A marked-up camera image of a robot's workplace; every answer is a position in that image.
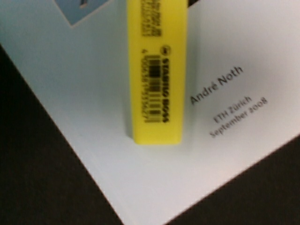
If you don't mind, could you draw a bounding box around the yellow highlighter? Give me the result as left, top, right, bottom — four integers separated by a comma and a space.
127, 0, 188, 144

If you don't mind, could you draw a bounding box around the white thesis book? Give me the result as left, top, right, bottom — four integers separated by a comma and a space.
0, 0, 300, 225

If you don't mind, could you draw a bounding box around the black tablecloth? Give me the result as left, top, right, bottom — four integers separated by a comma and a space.
0, 0, 300, 225

